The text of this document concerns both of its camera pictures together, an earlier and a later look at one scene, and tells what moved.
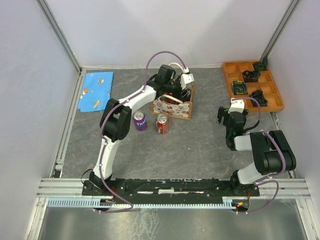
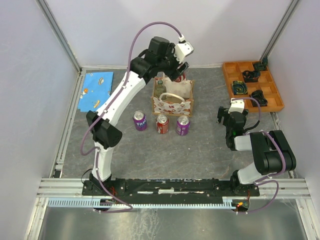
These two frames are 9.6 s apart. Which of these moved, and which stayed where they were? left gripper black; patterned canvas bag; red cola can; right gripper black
Moved: left gripper black
Stayed: patterned canvas bag; right gripper black; red cola can
